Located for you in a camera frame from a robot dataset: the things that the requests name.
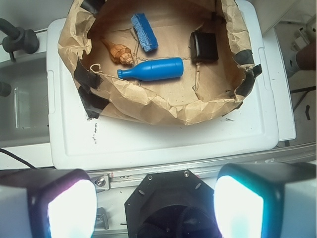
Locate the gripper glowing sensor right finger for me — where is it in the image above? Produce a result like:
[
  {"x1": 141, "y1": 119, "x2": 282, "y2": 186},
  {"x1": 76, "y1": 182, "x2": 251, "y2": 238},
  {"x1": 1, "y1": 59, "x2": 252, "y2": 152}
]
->
[{"x1": 213, "y1": 162, "x2": 317, "y2": 238}]

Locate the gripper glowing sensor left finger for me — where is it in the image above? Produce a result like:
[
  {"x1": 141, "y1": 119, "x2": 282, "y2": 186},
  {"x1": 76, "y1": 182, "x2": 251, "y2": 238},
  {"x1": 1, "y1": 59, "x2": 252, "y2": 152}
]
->
[{"x1": 0, "y1": 169, "x2": 97, "y2": 238}]

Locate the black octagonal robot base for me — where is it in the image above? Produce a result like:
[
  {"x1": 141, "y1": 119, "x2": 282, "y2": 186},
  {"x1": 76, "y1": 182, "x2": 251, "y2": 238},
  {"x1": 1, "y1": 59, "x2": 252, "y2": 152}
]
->
[{"x1": 124, "y1": 170, "x2": 222, "y2": 238}]

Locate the brown spiral shell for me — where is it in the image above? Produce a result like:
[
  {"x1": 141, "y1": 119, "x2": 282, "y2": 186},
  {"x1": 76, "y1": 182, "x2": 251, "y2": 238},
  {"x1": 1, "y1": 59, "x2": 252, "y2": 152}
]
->
[{"x1": 101, "y1": 38, "x2": 133, "y2": 65}]

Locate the white plastic bin lid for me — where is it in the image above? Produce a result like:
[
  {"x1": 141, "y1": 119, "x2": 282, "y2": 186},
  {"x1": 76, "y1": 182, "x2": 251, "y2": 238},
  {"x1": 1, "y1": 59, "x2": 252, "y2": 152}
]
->
[{"x1": 47, "y1": 0, "x2": 296, "y2": 170}]

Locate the clear plastic container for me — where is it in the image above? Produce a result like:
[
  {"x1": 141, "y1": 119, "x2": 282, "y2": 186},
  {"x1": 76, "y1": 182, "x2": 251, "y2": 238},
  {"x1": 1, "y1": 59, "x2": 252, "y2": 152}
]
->
[{"x1": 0, "y1": 58, "x2": 50, "y2": 147}]

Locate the blue plastic bottle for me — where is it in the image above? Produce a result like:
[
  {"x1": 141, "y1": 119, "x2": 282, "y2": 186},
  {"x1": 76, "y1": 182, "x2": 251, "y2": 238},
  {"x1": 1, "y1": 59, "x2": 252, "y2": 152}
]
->
[{"x1": 117, "y1": 58, "x2": 184, "y2": 81}]

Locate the crumpled brown paper bag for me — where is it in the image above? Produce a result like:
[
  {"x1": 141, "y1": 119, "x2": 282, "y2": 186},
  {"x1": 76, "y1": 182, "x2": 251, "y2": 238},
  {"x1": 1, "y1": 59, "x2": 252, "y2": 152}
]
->
[{"x1": 58, "y1": 0, "x2": 262, "y2": 125}]

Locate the black leather wallet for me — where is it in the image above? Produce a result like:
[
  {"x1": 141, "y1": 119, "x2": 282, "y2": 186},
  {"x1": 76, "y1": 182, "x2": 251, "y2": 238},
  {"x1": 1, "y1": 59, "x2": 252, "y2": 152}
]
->
[{"x1": 190, "y1": 31, "x2": 218, "y2": 63}]

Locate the grey faucet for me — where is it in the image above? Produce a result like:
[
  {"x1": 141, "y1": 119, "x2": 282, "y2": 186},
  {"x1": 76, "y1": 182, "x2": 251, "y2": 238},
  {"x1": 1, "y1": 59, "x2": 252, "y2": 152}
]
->
[{"x1": 0, "y1": 18, "x2": 40, "y2": 62}]

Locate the blue sponge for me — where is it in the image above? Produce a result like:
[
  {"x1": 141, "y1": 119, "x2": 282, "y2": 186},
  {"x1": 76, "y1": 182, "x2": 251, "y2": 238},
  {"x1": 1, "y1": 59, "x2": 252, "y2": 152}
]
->
[{"x1": 131, "y1": 13, "x2": 159, "y2": 53}]

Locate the black cable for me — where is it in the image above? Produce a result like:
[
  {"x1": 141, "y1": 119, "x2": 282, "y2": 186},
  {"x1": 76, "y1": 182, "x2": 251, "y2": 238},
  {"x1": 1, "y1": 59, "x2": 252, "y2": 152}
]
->
[{"x1": 0, "y1": 148, "x2": 37, "y2": 169}]

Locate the aluminium frame rail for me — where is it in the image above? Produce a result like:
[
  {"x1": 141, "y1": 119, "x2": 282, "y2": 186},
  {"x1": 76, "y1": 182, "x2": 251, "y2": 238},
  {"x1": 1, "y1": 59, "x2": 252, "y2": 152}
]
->
[{"x1": 88, "y1": 142, "x2": 317, "y2": 192}]

